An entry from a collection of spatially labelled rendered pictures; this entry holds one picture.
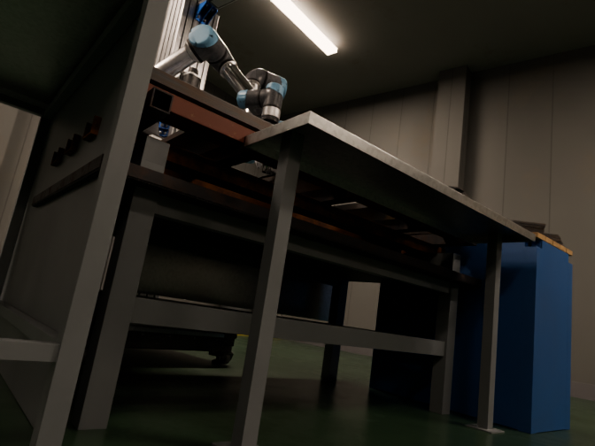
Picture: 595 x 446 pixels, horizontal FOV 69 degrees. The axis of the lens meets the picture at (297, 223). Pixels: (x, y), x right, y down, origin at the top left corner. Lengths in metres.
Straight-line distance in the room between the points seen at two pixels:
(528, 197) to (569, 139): 0.64
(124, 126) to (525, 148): 4.31
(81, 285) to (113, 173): 0.21
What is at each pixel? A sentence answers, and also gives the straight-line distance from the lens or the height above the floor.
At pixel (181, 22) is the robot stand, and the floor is 1.82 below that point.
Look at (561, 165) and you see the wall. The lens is 4.74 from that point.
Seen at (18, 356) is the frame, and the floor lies 0.17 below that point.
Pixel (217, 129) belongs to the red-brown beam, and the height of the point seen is 0.76.
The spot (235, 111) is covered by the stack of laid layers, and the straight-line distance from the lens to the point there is 1.27.
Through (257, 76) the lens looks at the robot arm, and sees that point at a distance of 2.43.
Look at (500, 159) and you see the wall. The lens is 4.88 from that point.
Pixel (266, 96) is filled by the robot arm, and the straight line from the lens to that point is 1.83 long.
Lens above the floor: 0.30
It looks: 12 degrees up
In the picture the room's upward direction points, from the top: 9 degrees clockwise
